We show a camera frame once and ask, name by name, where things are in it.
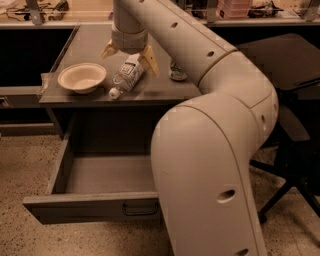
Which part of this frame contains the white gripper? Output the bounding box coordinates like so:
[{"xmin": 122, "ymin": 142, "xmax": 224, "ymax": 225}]
[{"xmin": 100, "ymin": 22, "xmax": 159, "ymax": 77}]

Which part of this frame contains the blue label plastic water bottle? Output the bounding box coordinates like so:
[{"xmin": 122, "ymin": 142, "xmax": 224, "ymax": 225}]
[{"xmin": 109, "ymin": 54, "xmax": 144, "ymax": 100}]

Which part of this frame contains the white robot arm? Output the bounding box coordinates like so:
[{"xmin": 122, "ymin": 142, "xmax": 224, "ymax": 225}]
[{"xmin": 103, "ymin": 0, "xmax": 279, "ymax": 256}]

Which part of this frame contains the grey metal drawer cabinet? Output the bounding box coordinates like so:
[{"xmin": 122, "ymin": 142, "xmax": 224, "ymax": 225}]
[{"xmin": 38, "ymin": 22, "xmax": 204, "ymax": 140}]

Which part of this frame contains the open grey top drawer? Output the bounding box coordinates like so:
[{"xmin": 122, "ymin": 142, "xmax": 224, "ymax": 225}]
[{"xmin": 22, "ymin": 111, "xmax": 163, "ymax": 225}]

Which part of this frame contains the green 7up soda can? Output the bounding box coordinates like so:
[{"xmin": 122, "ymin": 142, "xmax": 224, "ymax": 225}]
[{"xmin": 169, "ymin": 60, "xmax": 187, "ymax": 82}]

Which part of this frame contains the white paper bowl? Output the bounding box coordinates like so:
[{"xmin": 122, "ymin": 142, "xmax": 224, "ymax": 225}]
[{"xmin": 57, "ymin": 63, "xmax": 107, "ymax": 94}]

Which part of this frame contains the black tool on shelf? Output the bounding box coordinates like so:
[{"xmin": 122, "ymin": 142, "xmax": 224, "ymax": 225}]
[{"xmin": 48, "ymin": 0, "xmax": 69, "ymax": 21}]

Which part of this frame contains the pink plastic storage box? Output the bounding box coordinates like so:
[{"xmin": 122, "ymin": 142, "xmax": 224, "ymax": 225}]
[{"xmin": 217, "ymin": 0, "xmax": 252, "ymax": 19}]

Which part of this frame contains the black office chair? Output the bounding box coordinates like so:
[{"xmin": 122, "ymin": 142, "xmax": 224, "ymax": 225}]
[{"xmin": 237, "ymin": 33, "xmax": 320, "ymax": 222}]

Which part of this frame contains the metal shelf bracket right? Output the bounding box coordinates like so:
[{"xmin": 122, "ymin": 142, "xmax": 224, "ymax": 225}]
[{"xmin": 206, "ymin": 0, "xmax": 218, "ymax": 23}]

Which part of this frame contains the metal shelf bracket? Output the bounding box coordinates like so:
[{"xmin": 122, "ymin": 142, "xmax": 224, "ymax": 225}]
[
  {"xmin": 25, "ymin": 0, "xmax": 45, "ymax": 25},
  {"xmin": 206, "ymin": 0, "xmax": 218, "ymax": 23}
]

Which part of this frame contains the metal shelf bracket left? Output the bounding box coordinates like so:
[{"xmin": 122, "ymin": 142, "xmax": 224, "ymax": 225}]
[{"xmin": 25, "ymin": 0, "xmax": 45, "ymax": 25}]

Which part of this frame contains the black drawer handle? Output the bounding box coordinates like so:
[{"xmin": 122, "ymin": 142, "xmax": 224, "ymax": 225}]
[{"xmin": 122, "ymin": 203, "xmax": 159, "ymax": 216}]

